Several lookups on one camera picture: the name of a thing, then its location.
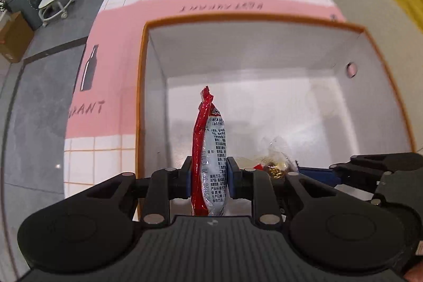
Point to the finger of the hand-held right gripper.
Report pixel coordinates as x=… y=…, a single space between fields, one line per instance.
x=370 y=164
x=317 y=174

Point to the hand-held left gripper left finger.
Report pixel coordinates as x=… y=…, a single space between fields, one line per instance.
x=187 y=178

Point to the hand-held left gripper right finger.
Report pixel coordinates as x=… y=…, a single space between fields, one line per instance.
x=231 y=178

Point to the clear candy packet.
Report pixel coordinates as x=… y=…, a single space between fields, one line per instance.
x=277 y=156

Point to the beige sofa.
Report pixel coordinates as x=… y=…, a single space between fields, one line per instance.
x=363 y=4

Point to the red snack packet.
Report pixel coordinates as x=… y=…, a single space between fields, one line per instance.
x=211 y=153

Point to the brown cardboard box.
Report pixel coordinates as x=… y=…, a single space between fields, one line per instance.
x=13 y=37

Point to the grey plant pot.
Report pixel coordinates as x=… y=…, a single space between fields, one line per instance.
x=23 y=1

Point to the orange-rimmed white box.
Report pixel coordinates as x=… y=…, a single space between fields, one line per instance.
x=248 y=70

